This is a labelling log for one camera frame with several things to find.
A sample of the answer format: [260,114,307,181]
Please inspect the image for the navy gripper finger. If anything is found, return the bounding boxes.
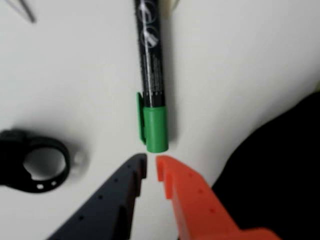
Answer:
[46,152,148,240]

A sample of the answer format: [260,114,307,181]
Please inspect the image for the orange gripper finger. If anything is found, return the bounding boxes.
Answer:
[155,154,282,240]

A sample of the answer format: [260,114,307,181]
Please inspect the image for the green capped black marker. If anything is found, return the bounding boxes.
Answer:
[133,0,170,154]

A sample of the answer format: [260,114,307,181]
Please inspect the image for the black fabric bag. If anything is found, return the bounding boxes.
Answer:
[211,91,320,240]

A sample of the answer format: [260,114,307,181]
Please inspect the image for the black plastic ring clamp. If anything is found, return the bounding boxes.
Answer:
[0,128,71,195]

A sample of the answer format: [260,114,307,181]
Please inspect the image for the teal handled scissors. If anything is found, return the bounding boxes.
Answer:
[4,0,37,24]

